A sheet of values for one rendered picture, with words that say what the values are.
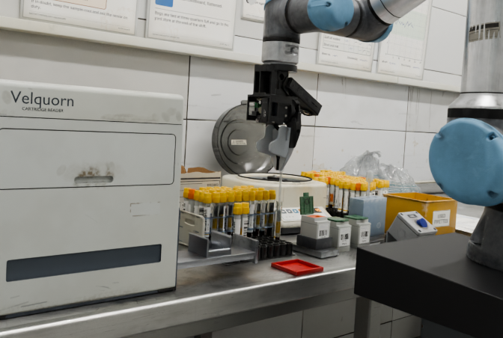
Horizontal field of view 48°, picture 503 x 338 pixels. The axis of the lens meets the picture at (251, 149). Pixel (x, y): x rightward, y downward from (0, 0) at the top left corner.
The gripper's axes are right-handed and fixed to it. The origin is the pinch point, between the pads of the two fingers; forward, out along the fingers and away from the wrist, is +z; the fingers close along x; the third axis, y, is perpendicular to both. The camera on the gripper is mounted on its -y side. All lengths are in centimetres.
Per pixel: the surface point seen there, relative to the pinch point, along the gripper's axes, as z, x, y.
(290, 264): 17.9, 9.8, 5.2
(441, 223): 14.0, 10.0, -45.1
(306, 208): 9.2, 2.0, -6.1
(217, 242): 12.7, 7.5, 20.9
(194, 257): 14.1, 9.9, 27.2
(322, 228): 12.5, 7.0, -6.1
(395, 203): 10.1, 0.7, -39.0
